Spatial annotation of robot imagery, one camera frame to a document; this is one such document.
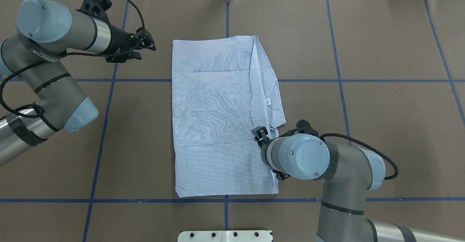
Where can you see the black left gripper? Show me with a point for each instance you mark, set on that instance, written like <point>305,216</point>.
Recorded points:
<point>119,43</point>

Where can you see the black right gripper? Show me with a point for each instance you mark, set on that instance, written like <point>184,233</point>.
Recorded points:
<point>261,134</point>

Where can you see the light blue striped shirt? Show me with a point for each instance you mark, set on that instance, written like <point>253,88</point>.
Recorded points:
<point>221,90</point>

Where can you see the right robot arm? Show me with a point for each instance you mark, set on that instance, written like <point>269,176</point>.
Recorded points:
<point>348,169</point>

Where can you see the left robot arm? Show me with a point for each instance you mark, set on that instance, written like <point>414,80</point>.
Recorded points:
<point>48,31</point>

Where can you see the brown paper table mat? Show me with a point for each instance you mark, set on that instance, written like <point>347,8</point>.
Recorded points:
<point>387,72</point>

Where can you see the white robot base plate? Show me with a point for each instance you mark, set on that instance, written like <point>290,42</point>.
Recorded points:
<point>226,236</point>

